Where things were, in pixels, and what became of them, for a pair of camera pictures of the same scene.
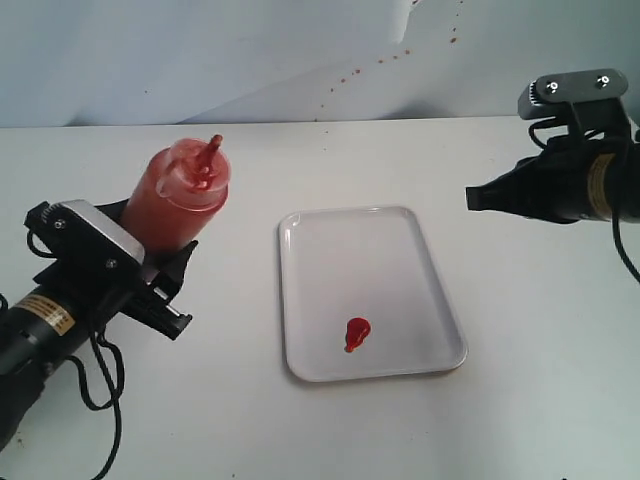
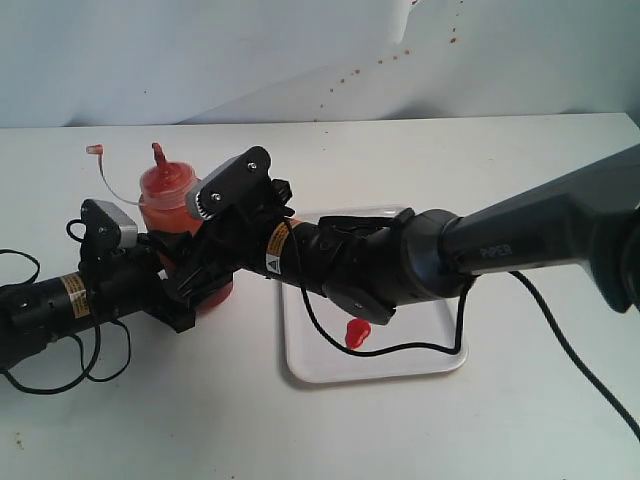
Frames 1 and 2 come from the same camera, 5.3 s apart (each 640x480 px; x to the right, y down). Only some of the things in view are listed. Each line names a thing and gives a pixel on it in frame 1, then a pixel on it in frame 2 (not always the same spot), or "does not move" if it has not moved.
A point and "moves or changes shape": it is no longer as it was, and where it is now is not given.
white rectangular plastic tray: x=374 y=263 does not move
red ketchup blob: x=357 y=330 does not move
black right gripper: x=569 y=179 to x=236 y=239
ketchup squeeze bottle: x=176 y=195 moves or changes shape
